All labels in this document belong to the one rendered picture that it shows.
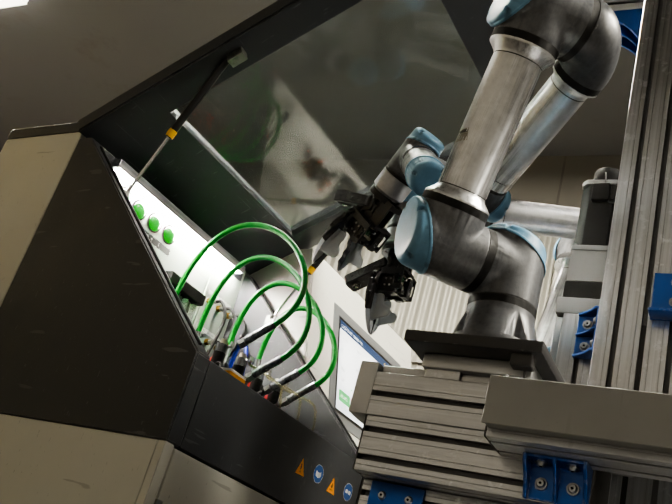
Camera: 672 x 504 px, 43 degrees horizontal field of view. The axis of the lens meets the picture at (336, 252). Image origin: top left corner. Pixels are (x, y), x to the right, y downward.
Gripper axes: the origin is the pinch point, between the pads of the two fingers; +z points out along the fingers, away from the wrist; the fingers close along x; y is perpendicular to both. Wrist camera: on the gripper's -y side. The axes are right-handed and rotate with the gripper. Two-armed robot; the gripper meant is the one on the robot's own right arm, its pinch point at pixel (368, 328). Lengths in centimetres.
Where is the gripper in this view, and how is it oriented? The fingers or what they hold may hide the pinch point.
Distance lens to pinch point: 190.9
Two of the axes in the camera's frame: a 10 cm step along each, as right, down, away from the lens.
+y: 8.5, 0.0, -5.3
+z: -2.6, 8.7, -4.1
